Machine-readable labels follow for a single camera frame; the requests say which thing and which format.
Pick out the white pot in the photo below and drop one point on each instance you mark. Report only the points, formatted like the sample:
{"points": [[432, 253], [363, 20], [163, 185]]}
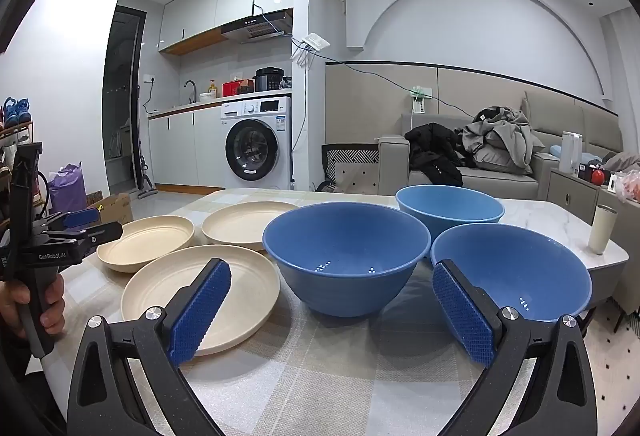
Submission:
{"points": [[207, 96]]}

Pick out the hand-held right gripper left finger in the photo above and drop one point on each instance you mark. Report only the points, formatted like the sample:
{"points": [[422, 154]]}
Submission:
{"points": [[200, 311]]}

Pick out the cream tumbler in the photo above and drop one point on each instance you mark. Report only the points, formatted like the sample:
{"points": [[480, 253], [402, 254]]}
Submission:
{"points": [[602, 231]]}

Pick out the white router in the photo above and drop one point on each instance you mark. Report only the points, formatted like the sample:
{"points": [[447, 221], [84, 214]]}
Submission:
{"points": [[315, 41]]}

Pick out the person's left hand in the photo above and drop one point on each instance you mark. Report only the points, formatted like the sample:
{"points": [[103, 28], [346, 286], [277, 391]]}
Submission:
{"points": [[54, 311]]}

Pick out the stick vacuum cleaner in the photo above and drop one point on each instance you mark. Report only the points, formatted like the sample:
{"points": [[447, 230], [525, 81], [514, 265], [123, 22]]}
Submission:
{"points": [[147, 189]]}

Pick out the black jacket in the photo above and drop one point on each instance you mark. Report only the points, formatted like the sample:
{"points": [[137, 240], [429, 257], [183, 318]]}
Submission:
{"points": [[435, 156]]}

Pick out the blue bowl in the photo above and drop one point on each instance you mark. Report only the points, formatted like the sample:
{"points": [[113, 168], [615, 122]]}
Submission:
{"points": [[345, 276], [450, 203], [525, 266]]}

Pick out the grey sofa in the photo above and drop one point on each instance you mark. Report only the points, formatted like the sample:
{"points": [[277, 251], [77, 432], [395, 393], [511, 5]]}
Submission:
{"points": [[500, 181]]}

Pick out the red round object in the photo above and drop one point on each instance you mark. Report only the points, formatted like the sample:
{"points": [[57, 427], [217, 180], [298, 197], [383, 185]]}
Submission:
{"points": [[598, 176]]}

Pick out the yellow bottle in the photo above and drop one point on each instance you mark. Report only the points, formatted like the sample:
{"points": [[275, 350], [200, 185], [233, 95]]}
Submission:
{"points": [[213, 89]]}

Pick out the range hood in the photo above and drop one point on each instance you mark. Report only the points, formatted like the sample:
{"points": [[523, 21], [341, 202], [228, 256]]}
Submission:
{"points": [[255, 28]]}

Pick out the grey side cabinet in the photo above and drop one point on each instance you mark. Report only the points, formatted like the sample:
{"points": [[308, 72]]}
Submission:
{"points": [[570, 196]]}

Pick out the wall socket with plugs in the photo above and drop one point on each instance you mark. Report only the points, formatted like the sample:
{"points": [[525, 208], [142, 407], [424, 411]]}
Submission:
{"points": [[417, 103]]}

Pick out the white base cabinet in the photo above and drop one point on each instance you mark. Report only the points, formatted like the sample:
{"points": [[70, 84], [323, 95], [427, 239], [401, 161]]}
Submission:
{"points": [[175, 146]]}

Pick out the shoe rack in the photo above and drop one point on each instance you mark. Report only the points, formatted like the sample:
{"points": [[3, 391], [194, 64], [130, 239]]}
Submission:
{"points": [[15, 130]]}

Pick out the dark glass door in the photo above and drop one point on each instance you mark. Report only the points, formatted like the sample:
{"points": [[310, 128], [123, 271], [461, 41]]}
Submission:
{"points": [[120, 91]]}

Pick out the pile of grey clothes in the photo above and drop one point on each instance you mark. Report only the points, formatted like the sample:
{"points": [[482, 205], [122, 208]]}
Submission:
{"points": [[505, 141]]}

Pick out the checked tablecloth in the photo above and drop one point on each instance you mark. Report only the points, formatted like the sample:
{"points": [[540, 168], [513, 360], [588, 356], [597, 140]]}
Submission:
{"points": [[320, 366]]}

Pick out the grey blanket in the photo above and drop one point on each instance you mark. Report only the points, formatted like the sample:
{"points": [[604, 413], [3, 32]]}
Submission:
{"points": [[622, 161]]}

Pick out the white kettle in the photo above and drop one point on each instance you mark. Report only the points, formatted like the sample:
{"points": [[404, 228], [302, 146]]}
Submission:
{"points": [[570, 151]]}

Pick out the blue shoe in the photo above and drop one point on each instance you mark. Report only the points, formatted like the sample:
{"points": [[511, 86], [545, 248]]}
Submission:
{"points": [[22, 108], [9, 113]]}

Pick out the white washing machine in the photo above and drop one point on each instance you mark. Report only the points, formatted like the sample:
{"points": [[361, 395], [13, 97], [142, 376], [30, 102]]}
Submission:
{"points": [[260, 116]]}

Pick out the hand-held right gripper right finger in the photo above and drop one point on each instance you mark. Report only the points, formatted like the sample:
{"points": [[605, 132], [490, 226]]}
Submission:
{"points": [[462, 321]]}

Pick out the purple bag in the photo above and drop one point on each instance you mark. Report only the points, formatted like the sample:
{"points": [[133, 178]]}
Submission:
{"points": [[67, 191]]}

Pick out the beige plate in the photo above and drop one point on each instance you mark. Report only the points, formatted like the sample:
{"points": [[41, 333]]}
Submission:
{"points": [[150, 241], [250, 296], [240, 226]]}

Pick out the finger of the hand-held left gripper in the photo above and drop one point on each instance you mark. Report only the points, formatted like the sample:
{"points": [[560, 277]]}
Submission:
{"points": [[102, 232], [80, 217]]}

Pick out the red box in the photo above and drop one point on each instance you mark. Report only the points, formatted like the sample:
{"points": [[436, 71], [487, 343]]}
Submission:
{"points": [[232, 88]]}

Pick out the marble coffee table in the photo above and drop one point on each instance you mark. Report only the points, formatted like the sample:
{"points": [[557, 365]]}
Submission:
{"points": [[550, 216]]}

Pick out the cardboard box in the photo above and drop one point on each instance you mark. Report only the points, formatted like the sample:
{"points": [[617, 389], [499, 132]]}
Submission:
{"points": [[117, 208]]}

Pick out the white wall cabinets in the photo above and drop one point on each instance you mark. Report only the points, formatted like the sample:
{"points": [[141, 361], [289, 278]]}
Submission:
{"points": [[200, 11]]}

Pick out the person's left forearm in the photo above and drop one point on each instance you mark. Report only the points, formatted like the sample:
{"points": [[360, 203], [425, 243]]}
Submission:
{"points": [[30, 391]]}

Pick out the orange plastic bag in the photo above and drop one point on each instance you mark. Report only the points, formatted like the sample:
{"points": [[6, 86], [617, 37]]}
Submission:
{"points": [[627, 188]]}

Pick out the kitchen faucet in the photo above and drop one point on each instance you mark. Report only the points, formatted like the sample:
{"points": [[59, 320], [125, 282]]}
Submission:
{"points": [[192, 91]]}

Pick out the black rice cooker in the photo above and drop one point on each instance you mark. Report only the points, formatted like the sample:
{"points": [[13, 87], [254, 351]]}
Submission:
{"points": [[270, 78]]}

